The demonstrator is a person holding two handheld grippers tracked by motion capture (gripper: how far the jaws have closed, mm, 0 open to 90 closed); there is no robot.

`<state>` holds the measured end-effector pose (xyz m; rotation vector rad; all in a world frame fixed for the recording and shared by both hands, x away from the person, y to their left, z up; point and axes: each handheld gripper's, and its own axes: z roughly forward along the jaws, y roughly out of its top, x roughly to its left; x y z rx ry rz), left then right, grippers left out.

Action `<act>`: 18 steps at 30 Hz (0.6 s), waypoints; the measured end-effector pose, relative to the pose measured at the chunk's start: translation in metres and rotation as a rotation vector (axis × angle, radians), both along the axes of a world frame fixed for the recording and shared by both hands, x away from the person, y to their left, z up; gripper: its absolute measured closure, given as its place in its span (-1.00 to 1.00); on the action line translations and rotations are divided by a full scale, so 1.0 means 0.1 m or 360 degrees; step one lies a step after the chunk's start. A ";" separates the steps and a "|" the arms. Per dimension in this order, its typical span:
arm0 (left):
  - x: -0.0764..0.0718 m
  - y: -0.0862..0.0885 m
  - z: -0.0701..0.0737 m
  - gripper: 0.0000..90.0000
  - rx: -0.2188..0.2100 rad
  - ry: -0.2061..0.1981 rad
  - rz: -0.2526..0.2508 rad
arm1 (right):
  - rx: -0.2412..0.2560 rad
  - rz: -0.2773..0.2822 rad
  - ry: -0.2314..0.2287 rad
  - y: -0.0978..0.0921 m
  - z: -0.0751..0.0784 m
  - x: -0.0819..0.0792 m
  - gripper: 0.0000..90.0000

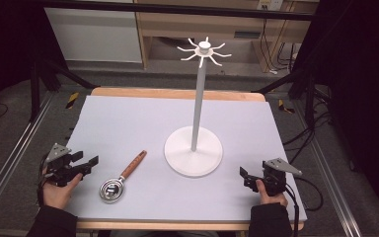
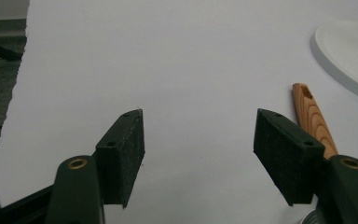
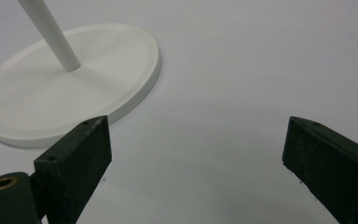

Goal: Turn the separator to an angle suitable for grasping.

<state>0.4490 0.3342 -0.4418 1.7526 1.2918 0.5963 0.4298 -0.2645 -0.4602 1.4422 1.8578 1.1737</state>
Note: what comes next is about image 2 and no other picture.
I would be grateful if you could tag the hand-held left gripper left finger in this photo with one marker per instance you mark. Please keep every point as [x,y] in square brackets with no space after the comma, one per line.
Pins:
[105,168]

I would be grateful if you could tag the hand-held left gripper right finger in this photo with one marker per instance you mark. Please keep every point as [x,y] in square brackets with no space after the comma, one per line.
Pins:
[301,161]

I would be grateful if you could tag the white plate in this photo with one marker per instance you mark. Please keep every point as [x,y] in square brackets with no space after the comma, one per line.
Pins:
[351,53]

